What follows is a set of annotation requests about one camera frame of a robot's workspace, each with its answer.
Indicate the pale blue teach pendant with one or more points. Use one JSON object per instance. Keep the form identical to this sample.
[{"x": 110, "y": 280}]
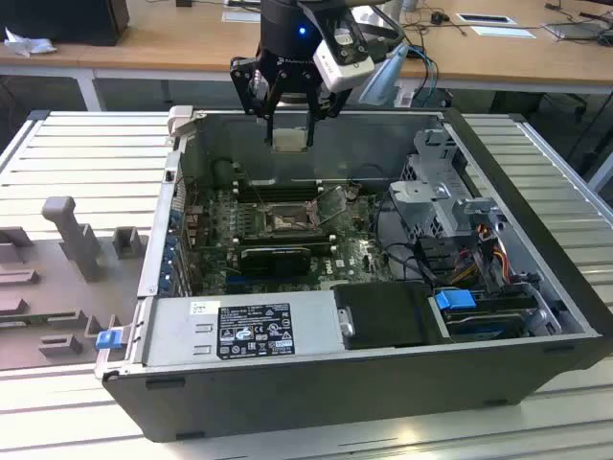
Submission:
[{"x": 383, "y": 81}]

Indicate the grey power supply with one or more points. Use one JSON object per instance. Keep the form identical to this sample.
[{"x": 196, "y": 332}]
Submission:
[{"x": 167, "y": 330}]

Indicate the blue case latch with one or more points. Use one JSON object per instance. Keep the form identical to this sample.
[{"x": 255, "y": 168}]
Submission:
[{"x": 107, "y": 339}]

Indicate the light grey case latch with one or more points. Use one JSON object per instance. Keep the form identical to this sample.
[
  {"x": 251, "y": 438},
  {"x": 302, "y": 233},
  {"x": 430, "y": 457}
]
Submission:
[{"x": 181, "y": 120}]

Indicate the grey tablet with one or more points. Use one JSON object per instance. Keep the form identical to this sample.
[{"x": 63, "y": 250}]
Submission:
[{"x": 574, "y": 29}]

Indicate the crumpled white paper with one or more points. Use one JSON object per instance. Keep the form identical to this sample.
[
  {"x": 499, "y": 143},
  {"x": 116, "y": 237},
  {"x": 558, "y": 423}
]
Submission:
[{"x": 29, "y": 45}]

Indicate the green RAM stick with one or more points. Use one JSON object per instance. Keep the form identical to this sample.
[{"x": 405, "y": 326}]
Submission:
[{"x": 29, "y": 322}]

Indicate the thin metal locking lever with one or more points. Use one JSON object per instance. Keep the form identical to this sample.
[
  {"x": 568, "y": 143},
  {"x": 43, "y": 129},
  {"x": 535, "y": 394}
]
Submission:
[
  {"x": 336, "y": 218},
  {"x": 258, "y": 194}
]

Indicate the white paper sheet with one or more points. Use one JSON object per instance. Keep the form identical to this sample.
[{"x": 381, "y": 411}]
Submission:
[
  {"x": 503, "y": 31},
  {"x": 239, "y": 15}
]

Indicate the black cylinder component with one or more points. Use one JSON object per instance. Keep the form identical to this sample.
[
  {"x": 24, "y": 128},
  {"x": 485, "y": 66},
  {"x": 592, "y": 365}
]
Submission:
[{"x": 222, "y": 172}]

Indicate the black plastic shroud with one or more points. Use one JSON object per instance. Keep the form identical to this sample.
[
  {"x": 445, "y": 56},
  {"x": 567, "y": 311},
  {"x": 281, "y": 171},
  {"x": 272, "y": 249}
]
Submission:
[{"x": 383, "y": 316}]

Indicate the black RAM slot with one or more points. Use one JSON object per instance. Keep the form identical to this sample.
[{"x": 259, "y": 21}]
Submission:
[
  {"x": 287, "y": 240},
  {"x": 280, "y": 188},
  {"x": 316, "y": 244},
  {"x": 280, "y": 193},
  {"x": 280, "y": 198},
  {"x": 287, "y": 236},
  {"x": 321, "y": 249},
  {"x": 280, "y": 182}
]

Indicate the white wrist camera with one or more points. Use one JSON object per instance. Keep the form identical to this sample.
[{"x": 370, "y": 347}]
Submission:
[{"x": 345, "y": 72}]

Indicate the metal drive cage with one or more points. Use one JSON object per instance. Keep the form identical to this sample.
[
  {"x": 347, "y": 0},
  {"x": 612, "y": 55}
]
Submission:
[{"x": 421, "y": 201}]

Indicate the green motherboard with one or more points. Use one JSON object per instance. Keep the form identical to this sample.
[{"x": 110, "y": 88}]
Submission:
[{"x": 354, "y": 249}]

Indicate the hard disk in blue carrier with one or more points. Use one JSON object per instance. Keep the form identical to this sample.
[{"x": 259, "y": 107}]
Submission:
[{"x": 455, "y": 299}]

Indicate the open black PC case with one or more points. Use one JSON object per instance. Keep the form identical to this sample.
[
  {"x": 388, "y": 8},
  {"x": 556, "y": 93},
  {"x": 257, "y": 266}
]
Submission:
[{"x": 287, "y": 397}]

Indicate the black computer mouse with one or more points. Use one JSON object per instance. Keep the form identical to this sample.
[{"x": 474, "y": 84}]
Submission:
[{"x": 438, "y": 18}]

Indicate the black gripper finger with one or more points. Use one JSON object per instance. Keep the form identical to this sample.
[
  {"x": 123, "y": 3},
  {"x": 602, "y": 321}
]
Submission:
[
  {"x": 238, "y": 79},
  {"x": 311, "y": 129}
]

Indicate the CPU socket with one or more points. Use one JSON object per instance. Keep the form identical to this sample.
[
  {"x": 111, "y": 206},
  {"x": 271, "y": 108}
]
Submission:
[{"x": 287, "y": 220}]

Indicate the silver CPU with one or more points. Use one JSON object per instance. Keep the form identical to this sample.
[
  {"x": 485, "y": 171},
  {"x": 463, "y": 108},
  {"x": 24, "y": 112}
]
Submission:
[{"x": 288, "y": 140}]

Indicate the blue expansion slot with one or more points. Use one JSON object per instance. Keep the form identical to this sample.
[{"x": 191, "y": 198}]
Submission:
[{"x": 234, "y": 279}]

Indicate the black graphics card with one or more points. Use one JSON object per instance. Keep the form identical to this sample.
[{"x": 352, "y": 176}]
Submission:
[{"x": 273, "y": 261}]

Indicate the coin cell battery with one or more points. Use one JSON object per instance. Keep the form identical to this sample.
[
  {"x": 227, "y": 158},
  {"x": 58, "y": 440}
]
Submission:
[{"x": 352, "y": 192}]

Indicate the grey parts rack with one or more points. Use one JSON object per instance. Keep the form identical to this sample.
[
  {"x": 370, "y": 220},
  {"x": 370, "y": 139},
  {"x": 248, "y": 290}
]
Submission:
[{"x": 57, "y": 297}]

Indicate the black box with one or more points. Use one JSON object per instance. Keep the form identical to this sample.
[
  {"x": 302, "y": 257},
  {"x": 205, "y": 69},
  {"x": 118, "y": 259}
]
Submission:
[{"x": 57, "y": 19}]

